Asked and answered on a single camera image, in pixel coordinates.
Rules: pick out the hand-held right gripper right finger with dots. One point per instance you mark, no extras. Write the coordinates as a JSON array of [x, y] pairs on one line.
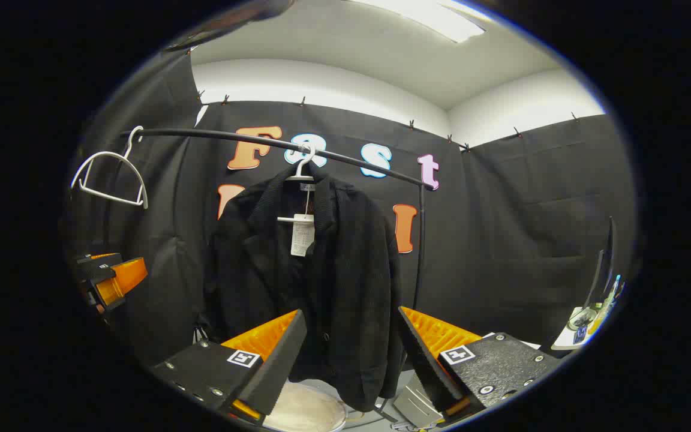
[[426, 372]]

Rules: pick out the black backdrop cloth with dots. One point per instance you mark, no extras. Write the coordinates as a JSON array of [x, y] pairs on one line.
[[501, 240]]

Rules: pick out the white paper hang tag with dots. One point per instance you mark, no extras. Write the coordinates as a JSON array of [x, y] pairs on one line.
[[302, 237]]

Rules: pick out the ceiling light panel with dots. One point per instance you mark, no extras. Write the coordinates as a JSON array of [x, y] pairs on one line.
[[441, 18]]

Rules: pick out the white clothes hanger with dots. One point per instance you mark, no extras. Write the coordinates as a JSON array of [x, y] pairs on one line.
[[105, 154], [303, 174]]

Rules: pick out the grey ribbed plate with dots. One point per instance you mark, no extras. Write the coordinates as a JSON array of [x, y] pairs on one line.
[[414, 408]]

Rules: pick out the white laundry hamper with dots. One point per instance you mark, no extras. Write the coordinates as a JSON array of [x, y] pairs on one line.
[[306, 411]]

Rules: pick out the thin black stand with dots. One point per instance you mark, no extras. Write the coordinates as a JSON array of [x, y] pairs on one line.
[[609, 252]]

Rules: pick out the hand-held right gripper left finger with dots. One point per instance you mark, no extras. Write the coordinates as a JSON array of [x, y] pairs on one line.
[[279, 366]]

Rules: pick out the white cluttered side table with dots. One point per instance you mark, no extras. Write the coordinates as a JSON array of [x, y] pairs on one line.
[[579, 336]]

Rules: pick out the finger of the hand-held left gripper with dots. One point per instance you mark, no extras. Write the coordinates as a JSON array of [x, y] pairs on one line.
[[96, 267], [123, 279]]

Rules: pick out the black knit jacket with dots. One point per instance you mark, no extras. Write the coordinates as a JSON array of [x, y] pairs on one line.
[[351, 270]]

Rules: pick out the black clothes rack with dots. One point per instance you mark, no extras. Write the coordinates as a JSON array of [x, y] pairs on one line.
[[369, 167]]

